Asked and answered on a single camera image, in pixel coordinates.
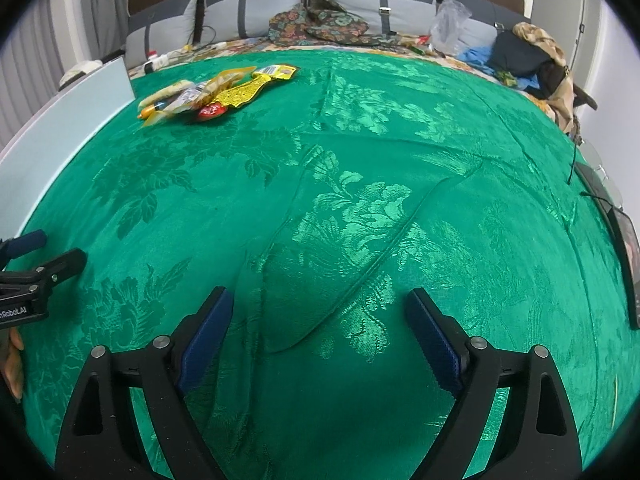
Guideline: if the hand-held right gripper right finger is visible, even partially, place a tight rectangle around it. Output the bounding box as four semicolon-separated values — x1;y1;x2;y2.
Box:
404;287;583;480

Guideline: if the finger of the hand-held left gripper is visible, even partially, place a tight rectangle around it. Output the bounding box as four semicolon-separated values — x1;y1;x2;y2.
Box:
0;230;48;266
0;248;89;295

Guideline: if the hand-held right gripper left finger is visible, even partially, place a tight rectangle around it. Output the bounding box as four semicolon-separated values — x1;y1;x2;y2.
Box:
54;286;236;480

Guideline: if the white foam box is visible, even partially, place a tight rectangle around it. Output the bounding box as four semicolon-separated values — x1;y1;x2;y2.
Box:
0;56;137;247

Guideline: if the person's left hand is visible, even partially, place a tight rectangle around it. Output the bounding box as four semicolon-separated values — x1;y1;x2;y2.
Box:
0;330;27;402

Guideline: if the green floral blanket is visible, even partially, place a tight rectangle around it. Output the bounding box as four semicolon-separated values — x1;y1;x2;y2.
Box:
5;47;640;480

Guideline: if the white cloth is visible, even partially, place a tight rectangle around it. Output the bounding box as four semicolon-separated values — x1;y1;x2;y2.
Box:
60;60;104;92

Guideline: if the orange sausage packet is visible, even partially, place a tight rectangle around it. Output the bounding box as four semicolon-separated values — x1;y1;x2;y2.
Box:
139;102;177;129

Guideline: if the pale snack packet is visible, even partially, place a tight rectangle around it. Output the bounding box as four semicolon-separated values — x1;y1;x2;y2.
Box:
139;79;195;112

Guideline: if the red snack packet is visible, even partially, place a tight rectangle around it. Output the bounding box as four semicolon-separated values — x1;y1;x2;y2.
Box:
194;101;227;124

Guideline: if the grey curtain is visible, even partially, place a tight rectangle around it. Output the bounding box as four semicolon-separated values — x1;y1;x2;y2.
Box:
0;0;128;141

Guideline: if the white bottle red cap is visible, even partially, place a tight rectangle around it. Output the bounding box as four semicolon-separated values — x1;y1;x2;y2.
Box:
142;51;175;74

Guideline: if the clear amber snack packet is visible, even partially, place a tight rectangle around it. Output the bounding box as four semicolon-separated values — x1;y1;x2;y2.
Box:
206;66;257;97

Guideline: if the yellow printed snack packet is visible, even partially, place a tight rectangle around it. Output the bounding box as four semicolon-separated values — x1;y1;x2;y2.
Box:
217;64;301;112

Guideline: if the grey pillow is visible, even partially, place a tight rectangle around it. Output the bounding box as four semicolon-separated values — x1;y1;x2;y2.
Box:
320;0;445;36
442;0;526;53
125;0;205;68
202;0;310;42

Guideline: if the blue cloth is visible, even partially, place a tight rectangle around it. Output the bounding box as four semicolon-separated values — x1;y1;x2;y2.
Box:
457;46;502;77

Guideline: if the black clothing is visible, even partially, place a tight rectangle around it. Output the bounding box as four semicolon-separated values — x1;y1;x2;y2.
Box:
487;30;557;82

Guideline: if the clear plastic bag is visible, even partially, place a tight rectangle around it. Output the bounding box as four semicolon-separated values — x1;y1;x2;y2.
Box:
430;0;474;57

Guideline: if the pile of clothes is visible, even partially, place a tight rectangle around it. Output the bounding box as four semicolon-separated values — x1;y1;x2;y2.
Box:
512;22;598;135

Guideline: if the floral cloth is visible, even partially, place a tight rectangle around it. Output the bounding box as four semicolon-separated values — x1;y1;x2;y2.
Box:
268;0;402;50

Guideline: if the black cable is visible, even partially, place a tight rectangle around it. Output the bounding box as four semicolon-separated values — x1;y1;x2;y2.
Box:
566;129;622;212

